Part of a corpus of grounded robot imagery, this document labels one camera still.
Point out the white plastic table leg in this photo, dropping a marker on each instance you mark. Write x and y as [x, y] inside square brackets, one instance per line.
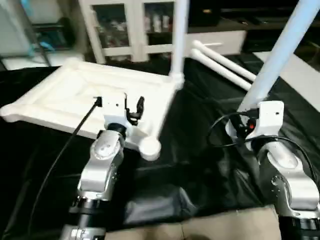
[280, 55]
[179, 40]
[225, 59]
[220, 72]

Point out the white plastic table top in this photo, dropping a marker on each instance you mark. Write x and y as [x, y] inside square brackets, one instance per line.
[65, 95]

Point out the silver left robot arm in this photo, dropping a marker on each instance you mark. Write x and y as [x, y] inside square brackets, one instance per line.
[102, 165]

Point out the black work mat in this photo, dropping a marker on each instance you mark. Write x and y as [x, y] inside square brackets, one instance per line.
[200, 170]

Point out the white glass door cabinet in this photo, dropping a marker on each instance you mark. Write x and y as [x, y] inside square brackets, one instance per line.
[130, 25]

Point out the white drawer unit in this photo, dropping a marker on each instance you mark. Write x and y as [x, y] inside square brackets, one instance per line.
[225, 42]

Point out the teal plastic object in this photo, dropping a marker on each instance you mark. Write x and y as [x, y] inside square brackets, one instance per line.
[42, 42]

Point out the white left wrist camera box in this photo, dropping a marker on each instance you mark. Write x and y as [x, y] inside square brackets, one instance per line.
[114, 110]

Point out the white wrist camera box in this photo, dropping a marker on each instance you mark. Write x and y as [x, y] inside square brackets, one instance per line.
[114, 110]
[270, 117]

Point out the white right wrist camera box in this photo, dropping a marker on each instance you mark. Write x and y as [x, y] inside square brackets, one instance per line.
[270, 117]

